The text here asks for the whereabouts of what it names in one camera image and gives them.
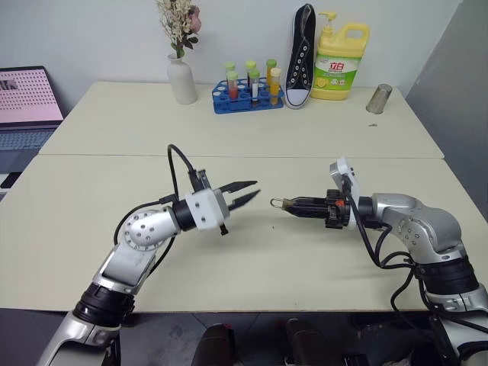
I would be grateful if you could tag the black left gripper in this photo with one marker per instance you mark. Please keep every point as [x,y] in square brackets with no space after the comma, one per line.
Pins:
[200,180]

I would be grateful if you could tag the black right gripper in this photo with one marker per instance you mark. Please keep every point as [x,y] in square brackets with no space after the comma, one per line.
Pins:
[335,213]

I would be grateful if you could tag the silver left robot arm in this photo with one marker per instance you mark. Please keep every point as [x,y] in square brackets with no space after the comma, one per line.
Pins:
[141,228]

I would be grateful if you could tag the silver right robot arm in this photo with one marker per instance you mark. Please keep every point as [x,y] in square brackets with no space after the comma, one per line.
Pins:
[423,225]

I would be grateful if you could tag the blue test tube rack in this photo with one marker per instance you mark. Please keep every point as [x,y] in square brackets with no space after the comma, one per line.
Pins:
[244,106]

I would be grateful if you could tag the green-capped tube white label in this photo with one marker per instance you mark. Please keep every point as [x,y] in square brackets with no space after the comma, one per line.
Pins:
[254,87]

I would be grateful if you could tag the green-capped tube red liquid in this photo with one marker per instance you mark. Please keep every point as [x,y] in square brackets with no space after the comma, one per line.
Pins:
[232,85]

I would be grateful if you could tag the yellow-capped tube orange liquid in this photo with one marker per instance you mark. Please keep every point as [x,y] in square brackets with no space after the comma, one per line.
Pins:
[275,85]

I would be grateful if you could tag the white ceramic vase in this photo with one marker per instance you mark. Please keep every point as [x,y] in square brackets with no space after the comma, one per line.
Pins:
[182,82]

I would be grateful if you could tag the green-capped tube orange liquid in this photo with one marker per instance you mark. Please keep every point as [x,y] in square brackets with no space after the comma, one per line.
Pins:
[270,70]

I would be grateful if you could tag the green-capped test tube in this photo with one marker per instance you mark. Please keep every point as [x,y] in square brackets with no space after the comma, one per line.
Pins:
[228,65]
[249,66]

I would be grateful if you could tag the metal mesh cup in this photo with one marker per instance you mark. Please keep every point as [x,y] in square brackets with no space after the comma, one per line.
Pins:
[379,100]

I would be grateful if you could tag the black canvas sneaker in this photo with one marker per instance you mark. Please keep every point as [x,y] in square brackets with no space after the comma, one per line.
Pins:
[301,57]

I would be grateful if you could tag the yellow detergent pump bottle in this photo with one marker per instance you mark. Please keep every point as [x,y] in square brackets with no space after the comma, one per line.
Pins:
[339,61]

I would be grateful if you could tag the dark rounded shape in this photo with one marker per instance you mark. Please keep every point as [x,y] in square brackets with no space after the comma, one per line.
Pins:
[213,345]

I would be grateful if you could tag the dried flower bouquet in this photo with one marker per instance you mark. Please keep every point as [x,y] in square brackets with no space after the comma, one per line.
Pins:
[177,23]

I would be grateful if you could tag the black phone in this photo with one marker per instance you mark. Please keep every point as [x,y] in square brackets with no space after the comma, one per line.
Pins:
[9,180]

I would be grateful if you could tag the open laptop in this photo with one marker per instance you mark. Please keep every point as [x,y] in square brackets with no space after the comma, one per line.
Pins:
[23,95]

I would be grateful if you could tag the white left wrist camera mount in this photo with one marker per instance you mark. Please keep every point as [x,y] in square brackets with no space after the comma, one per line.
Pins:
[203,211]

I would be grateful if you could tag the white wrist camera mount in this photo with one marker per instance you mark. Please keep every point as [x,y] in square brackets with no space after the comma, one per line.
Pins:
[343,169]
[203,211]

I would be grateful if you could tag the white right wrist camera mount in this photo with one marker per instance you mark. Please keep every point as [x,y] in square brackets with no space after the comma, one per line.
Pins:
[343,169]

